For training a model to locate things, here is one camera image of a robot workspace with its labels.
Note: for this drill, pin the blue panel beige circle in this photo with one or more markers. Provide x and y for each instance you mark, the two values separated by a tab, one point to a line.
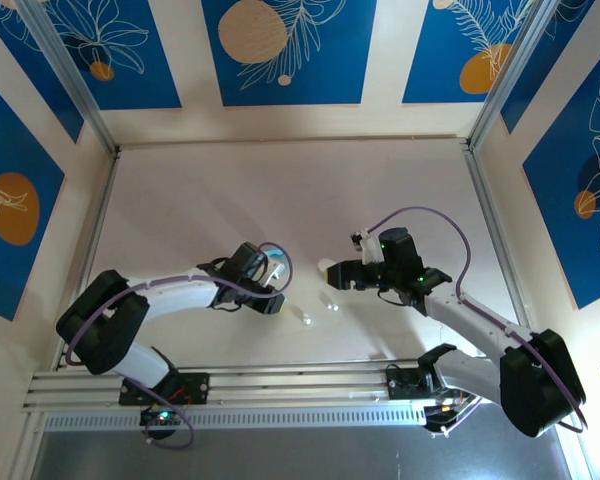
330	75

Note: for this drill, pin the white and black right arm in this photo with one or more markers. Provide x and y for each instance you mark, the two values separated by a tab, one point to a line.
480	320

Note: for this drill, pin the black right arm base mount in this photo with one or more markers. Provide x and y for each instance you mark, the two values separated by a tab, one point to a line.
400	385

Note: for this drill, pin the white oval plastic piece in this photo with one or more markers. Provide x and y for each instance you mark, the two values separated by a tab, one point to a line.
323	263

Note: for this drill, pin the blue panel orange circle fern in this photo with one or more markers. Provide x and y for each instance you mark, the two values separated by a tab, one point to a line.
430	60

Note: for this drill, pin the aluminium frame post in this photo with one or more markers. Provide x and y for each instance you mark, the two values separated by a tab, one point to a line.
507	75
75	85

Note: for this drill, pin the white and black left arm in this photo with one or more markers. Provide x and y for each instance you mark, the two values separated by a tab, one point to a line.
180	292

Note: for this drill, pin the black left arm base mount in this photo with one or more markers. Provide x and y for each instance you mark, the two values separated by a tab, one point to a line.
195	387

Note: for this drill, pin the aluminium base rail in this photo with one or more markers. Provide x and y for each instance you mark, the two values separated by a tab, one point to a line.
290	385

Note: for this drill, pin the aluminium table side rail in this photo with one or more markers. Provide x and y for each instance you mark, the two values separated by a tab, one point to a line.
91	250
491	225

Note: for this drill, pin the grey metal sheet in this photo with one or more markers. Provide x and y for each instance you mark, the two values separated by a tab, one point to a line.
330	455

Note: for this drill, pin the blue panel dark flower outline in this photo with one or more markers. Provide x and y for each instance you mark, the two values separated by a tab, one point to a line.
555	200

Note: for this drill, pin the blue panel large orange oval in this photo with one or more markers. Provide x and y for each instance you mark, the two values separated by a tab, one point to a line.
30	150

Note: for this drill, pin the blue wall panel strip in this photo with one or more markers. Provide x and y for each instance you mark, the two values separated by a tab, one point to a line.
55	95
545	60

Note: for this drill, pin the blue panel small orange circle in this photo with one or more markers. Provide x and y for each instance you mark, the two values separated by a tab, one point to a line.
145	75

